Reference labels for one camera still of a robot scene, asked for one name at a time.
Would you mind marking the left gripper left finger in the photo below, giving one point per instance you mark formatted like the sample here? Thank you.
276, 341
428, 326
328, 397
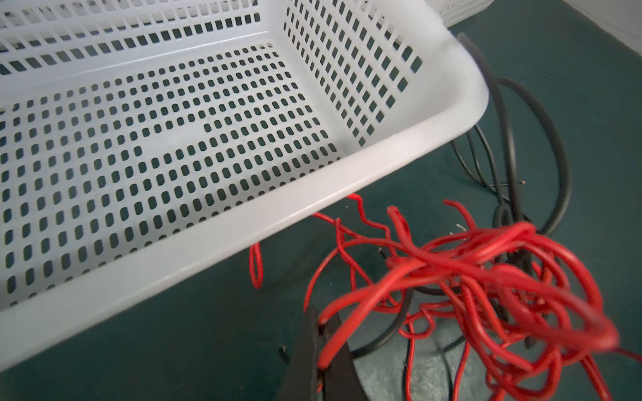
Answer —
301, 379

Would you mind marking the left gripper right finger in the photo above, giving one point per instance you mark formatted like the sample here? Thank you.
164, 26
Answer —
340, 380

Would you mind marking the front white perforated basket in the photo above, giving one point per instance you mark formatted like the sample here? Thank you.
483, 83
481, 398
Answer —
145, 141

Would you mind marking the green table mat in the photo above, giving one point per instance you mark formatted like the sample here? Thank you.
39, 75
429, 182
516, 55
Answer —
215, 337

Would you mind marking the back right white basket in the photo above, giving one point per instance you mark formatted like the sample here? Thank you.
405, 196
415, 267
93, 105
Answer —
453, 12

